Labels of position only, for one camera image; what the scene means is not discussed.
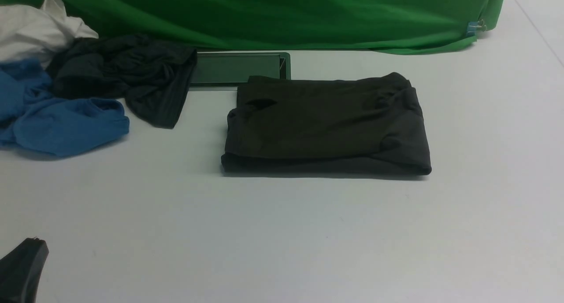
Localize dark gray long-sleeve shirt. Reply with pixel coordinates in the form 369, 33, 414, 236
220, 72, 432, 177

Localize recessed metal table hatch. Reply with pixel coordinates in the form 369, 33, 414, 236
190, 52, 291, 90

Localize dark teal crumpled garment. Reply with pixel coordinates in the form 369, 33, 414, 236
46, 34, 197, 129

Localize green backdrop cloth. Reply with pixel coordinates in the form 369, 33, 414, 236
1, 0, 504, 55

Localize blue binder clip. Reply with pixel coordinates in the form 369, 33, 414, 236
466, 19, 487, 37

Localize blue crumpled garment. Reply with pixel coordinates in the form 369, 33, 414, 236
0, 59, 130, 157

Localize white crumpled garment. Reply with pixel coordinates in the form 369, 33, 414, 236
0, 0, 99, 68

